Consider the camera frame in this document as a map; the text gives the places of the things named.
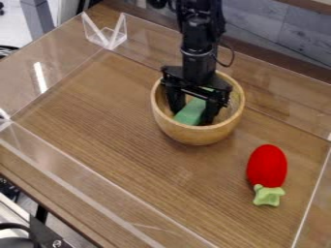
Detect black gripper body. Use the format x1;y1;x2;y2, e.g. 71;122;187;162
162;48;233;101

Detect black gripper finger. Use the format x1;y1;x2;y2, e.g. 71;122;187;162
166;85;187;113
199;95;229;126

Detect green foam stick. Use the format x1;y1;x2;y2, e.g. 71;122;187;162
174;94;210;126

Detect brown wooden bowl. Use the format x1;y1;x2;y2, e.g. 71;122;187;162
150;72;246;145

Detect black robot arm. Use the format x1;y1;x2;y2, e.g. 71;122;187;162
162;0;233;125

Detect red plush strawberry toy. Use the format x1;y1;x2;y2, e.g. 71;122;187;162
246;144;287;206

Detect grey metal post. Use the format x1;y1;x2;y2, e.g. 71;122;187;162
20;0;55;40

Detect black clamp with cable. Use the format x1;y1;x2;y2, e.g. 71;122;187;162
0;218;75;248

